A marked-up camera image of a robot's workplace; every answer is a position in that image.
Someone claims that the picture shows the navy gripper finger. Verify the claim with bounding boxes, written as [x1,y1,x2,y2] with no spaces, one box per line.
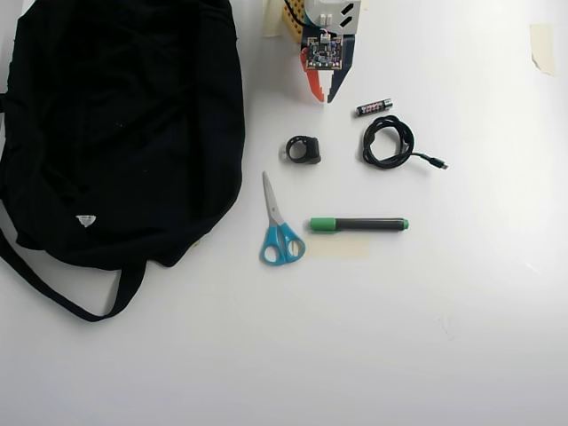
[327,34,359,105]

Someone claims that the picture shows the long beige tape strip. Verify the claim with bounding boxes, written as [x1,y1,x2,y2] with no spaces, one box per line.
[305,233,371,260]

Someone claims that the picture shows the beige tape piece by base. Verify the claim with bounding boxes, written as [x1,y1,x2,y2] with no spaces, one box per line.
[261,0,286,39]

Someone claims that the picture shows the green marker with black barrel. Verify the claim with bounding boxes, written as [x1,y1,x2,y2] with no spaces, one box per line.
[309,216,410,234]

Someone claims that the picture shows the beige tape piece torn corner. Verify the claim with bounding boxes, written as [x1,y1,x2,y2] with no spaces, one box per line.
[529,23,557,77]

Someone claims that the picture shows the black aa battery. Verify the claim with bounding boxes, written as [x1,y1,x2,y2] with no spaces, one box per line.
[355,99,395,119]

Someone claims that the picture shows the bare camera circuit board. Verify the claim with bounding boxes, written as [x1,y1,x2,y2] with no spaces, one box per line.
[303,35,345,73]

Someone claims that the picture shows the black coiled usb cable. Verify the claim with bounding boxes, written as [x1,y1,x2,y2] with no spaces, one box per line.
[360,114,450,172]

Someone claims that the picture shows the black ring shaped strap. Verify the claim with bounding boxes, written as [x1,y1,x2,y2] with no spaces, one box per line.
[285,135,323,166]

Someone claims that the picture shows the blue handled scissors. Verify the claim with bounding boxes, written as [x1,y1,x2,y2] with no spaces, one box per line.
[259,170,308,267]

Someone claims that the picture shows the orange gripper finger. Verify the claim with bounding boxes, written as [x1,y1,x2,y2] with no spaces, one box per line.
[299,46,327,105]

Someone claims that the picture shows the black fabric bag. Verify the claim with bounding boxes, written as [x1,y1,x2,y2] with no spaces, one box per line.
[0,0,247,324]

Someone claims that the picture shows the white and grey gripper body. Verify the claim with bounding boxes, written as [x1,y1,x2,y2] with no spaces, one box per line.
[305,0,363,36]

